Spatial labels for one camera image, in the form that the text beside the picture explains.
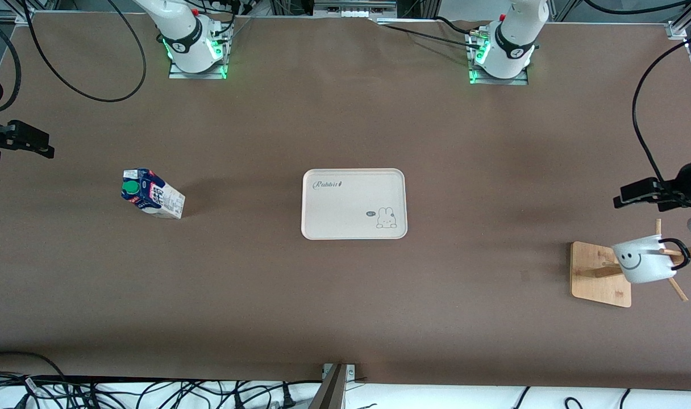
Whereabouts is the grey metal post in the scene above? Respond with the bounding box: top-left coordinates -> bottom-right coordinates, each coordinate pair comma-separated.
309,364 -> 349,409

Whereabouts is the black floor cable loop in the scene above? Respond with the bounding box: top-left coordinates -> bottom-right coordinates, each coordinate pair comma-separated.
0,351 -> 69,409

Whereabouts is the white smiley mug black handle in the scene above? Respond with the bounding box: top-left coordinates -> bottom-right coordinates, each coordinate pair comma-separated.
611,234 -> 691,285

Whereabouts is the black base power cable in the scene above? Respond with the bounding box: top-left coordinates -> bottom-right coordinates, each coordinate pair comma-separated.
371,20 -> 485,53
209,0 -> 251,44
434,16 -> 484,38

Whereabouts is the aluminium frame corner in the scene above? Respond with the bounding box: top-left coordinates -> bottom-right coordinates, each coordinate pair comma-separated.
0,0 -> 35,24
665,0 -> 691,40

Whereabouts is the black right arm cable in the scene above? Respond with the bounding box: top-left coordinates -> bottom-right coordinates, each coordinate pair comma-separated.
0,0 -> 148,114

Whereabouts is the black floor cable tangle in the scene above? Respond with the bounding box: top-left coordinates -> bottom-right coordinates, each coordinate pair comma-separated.
0,372 -> 136,409

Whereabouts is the blue milk carton green cap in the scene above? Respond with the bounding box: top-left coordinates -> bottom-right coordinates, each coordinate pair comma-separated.
121,168 -> 186,220

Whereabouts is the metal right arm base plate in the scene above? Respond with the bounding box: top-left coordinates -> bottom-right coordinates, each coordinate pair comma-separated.
168,28 -> 228,80

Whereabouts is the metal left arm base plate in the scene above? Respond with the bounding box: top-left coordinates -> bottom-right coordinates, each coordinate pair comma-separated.
468,28 -> 530,86

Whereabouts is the small metal post bracket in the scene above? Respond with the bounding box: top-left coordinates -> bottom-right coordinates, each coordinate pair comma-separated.
322,364 -> 356,382

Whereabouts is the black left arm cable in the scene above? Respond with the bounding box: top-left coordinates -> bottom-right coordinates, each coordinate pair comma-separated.
583,0 -> 691,183

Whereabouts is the white power strip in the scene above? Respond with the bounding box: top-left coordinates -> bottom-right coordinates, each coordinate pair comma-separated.
313,0 -> 398,19

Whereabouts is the wooden cup rack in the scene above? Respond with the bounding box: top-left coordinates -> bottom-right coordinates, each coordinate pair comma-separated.
570,219 -> 691,308

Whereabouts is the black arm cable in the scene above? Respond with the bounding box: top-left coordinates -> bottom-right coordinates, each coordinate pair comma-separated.
0,0 -> 148,114
583,0 -> 691,183

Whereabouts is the cream rabbit print tray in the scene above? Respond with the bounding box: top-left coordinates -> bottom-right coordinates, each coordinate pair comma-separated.
301,168 -> 408,240

